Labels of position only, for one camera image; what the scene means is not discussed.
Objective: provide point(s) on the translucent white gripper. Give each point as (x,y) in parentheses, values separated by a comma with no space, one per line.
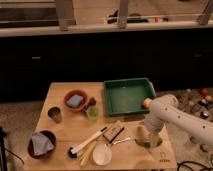
(143,133)

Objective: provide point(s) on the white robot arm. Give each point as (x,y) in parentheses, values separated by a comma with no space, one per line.
(165,109)

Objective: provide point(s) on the green plastic cup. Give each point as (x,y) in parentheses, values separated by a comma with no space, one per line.
(92,113)

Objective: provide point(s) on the metal cup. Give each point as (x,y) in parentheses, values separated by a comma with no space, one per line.
(55,114)

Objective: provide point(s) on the orange round fruit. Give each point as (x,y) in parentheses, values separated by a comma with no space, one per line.
(147,102)

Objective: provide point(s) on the green plastic tray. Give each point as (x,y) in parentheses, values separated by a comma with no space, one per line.
(125,96)

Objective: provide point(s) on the white measuring spoon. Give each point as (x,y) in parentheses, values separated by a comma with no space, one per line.
(102,154)

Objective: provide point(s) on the yellow utensil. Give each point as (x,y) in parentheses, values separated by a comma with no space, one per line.
(85,157)

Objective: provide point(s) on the dark red brown object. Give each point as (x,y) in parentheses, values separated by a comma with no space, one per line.
(91,102)

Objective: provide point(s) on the orange bowl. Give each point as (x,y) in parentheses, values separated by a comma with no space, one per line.
(76,92)

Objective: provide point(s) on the blue sponge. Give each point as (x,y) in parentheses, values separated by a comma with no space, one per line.
(75,101)

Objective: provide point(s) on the dark brown bowl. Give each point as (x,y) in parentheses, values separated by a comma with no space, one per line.
(52,138)

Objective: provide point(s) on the grey blue cloth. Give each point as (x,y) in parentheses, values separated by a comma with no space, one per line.
(41,143)

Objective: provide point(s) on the black stand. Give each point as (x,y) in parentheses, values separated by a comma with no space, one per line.
(3,160)

